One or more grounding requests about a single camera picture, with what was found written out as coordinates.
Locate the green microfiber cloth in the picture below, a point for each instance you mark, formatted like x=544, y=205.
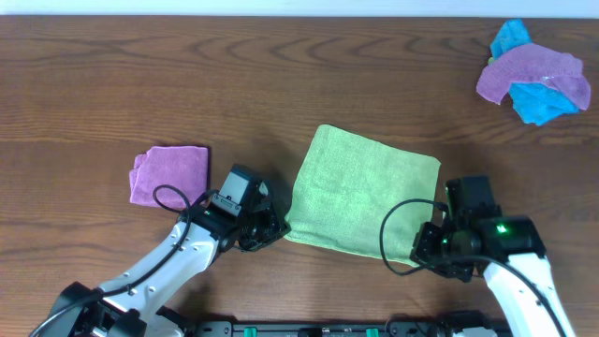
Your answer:
x=361, y=197

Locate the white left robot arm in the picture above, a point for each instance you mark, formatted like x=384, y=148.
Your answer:
x=134, y=303

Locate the crumpled blue cloth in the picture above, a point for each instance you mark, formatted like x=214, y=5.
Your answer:
x=535, y=103

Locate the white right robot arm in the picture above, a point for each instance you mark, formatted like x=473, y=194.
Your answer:
x=512, y=259

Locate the crumpled purple cloth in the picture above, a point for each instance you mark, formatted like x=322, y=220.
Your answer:
x=532, y=63

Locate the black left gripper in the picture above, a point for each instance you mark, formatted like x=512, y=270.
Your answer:
x=267, y=227

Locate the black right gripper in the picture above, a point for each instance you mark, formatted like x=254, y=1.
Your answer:
x=422, y=254

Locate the folded purple cloth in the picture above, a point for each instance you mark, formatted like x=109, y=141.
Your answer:
x=183, y=167

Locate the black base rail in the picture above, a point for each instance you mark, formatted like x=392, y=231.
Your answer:
x=389, y=329

